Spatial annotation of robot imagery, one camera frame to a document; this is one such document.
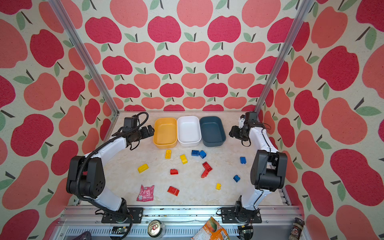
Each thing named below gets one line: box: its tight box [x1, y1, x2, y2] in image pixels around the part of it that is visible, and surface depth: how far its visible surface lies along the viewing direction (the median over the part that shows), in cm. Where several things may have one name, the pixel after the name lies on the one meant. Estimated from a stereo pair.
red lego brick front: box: [167, 186, 180, 197], surface depth 83 cm
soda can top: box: [147, 219, 165, 238], surface depth 63 cm
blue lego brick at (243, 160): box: [239, 156, 247, 164], surface depth 96 cm
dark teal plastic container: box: [199, 116, 227, 147], surface depth 112 cm
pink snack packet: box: [136, 184, 155, 202], surface depth 82 cm
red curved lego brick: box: [170, 169, 179, 175], surface depth 90 cm
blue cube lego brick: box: [199, 150, 207, 159], surface depth 97 cm
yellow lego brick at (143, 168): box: [137, 163, 150, 174], surface depth 92 cm
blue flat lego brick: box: [191, 150, 200, 156], surface depth 98 cm
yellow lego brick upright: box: [165, 149, 172, 159], surface depth 99 cm
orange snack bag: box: [190, 216, 231, 240], surface depth 69 cm
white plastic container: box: [177, 115, 202, 147], surface depth 110 cm
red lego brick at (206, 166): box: [202, 161, 213, 172], surface depth 92 cm
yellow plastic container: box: [153, 117, 178, 149], surface depth 109 cm
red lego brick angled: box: [200, 167, 212, 179], surface depth 89 cm
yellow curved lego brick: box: [179, 154, 188, 165], surface depth 97 cm
